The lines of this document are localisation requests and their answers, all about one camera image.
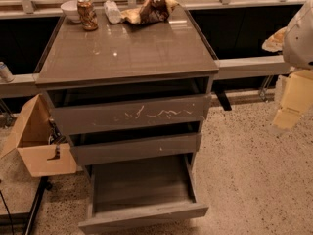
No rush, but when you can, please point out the white can on rail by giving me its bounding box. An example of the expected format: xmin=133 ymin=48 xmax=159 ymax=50
xmin=0 ymin=62 xmax=14 ymax=82

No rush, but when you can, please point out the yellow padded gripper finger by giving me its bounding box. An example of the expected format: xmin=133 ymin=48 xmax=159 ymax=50
xmin=273 ymin=109 xmax=301 ymax=130

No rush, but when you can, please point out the open cardboard box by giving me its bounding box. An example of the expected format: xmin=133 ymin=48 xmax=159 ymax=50
xmin=1 ymin=94 xmax=77 ymax=177

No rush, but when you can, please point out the grey middle drawer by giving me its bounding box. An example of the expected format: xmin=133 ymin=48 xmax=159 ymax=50
xmin=70 ymin=121 xmax=201 ymax=165

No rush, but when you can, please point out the white bowl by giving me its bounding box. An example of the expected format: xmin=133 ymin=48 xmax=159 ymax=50
xmin=61 ymin=0 xmax=80 ymax=24

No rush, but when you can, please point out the black cable on floor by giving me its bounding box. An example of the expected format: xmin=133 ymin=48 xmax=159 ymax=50
xmin=0 ymin=190 xmax=16 ymax=235

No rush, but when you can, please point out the grey drawer cabinet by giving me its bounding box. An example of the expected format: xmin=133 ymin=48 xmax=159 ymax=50
xmin=33 ymin=4 xmax=220 ymax=181

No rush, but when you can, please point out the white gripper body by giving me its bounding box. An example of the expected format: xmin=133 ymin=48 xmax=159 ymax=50
xmin=281 ymin=70 xmax=313 ymax=114

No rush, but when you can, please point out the brown soda can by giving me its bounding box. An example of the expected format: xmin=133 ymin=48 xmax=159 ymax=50
xmin=77 ymin=0 xmax=98 ymax=31

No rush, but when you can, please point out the grey horizontal rail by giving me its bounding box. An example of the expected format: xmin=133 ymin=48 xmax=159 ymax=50
xmin=0 ymin=55 xmax=291 ymax=98

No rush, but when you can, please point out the black floor bar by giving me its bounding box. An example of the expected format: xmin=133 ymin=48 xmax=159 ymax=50
xmin=22 ymin=176 xmax=52 ymax=235

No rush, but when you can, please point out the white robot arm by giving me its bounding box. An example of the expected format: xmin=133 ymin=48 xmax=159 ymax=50
xmin=262 ymin=0 xmax=313 ymax=130

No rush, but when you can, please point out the grey bottom drawer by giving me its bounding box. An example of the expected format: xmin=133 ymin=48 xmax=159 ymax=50
xmin=78 ymin=155 xmax=208 ymax=235

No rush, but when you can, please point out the grey drawer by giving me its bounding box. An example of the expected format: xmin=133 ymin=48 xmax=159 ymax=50
xmin=78 ymin=155 xmax=208 ymax=235
xmin=48 ymin=77 xmax=210 ymax=135
xmin=70 ymin=121 xmax=201 ymax=165

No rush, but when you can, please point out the grey top drawer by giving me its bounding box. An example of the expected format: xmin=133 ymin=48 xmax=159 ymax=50
xmin=48 ymin=77 xmax=210 ymax=135

